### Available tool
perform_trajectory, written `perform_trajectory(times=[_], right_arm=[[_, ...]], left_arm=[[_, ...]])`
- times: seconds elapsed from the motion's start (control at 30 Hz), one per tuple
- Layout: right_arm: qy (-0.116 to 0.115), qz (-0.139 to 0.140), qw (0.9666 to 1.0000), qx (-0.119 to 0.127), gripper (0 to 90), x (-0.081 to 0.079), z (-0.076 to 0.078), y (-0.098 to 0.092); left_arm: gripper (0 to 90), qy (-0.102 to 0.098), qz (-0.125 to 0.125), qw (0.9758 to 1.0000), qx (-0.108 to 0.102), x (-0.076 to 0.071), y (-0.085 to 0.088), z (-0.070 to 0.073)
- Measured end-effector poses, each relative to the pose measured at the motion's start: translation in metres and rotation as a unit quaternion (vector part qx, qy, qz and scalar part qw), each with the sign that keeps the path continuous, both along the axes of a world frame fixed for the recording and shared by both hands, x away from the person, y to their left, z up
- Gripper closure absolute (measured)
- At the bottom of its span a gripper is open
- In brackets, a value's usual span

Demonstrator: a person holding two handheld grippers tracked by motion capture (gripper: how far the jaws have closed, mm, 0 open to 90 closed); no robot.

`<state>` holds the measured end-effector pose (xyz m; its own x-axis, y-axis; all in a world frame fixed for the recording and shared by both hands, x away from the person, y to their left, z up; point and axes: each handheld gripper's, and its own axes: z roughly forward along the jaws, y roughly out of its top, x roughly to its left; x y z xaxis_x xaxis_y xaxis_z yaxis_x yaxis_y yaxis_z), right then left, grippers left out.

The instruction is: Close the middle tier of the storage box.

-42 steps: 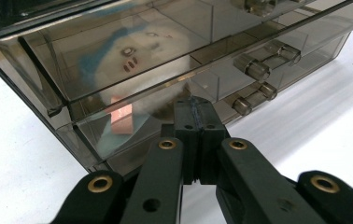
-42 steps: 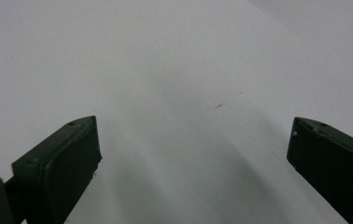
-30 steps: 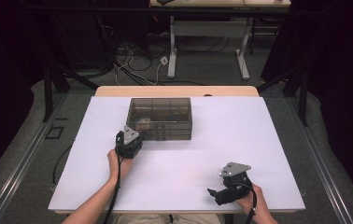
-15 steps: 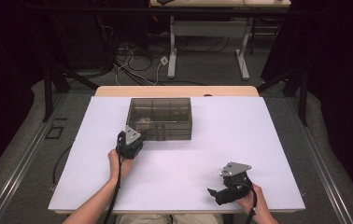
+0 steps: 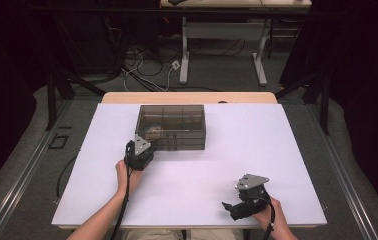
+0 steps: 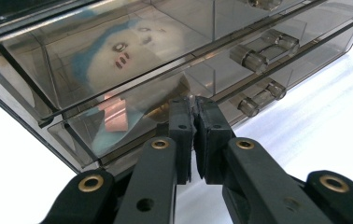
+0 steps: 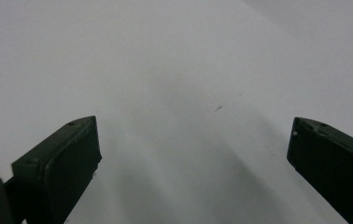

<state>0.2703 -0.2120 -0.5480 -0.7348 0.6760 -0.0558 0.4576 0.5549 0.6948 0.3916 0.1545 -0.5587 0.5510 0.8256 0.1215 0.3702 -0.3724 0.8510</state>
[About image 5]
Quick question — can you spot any tangle of black floor cables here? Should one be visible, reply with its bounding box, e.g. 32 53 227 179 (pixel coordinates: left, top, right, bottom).
108 26 246 93

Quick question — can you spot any black metal stand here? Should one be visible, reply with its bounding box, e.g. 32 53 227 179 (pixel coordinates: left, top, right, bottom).
45 13 107 132
274 66 332 136

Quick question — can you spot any white floor cable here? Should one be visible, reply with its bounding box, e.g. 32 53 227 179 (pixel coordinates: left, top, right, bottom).
122 49 178 93

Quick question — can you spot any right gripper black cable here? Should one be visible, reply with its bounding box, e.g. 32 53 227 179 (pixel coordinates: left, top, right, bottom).
260 195 277 240

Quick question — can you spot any person's right hand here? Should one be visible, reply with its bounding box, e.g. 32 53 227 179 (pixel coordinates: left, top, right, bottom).
251 196 296 240

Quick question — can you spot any smoky transparent drawer with handle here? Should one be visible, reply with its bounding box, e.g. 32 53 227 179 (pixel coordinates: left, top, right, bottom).
151 129 207 141

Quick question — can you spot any white table mat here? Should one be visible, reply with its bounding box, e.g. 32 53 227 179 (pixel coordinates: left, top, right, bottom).
51 102 328 230

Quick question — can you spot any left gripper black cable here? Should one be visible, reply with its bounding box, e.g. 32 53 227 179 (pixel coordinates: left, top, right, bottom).
110 146 134 240

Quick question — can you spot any smoky transparent drawer box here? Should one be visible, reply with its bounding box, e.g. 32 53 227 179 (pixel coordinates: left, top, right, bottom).
134 104 207 152

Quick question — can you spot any dark curtain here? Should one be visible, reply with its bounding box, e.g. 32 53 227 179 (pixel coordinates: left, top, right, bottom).
0 0 58 204
278 0 378 214

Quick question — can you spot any aluminium floor rail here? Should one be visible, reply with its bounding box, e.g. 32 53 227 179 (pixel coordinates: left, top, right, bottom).
310 103 378 240
0 99 75 240

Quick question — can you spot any person's left hand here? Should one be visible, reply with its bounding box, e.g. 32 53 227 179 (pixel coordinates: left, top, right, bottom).
115 159 143 198

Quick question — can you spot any white desk with metal legs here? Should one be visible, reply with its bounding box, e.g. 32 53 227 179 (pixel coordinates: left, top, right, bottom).
160 0 313 86

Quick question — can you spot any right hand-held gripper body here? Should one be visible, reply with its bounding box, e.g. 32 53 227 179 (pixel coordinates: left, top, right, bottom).
231 173 273 221

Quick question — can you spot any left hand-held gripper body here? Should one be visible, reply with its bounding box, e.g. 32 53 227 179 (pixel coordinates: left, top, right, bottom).
124 134 158 172

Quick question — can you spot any thin black cable loop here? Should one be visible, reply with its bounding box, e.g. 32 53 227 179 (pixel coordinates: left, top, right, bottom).
55 154 79 205

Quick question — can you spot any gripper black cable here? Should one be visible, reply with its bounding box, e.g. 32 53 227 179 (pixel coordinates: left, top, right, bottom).
260 195 277 240
110 146 134 240

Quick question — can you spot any white and blue plush toy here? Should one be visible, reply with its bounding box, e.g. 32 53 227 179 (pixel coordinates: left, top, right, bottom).
145 124 164 140

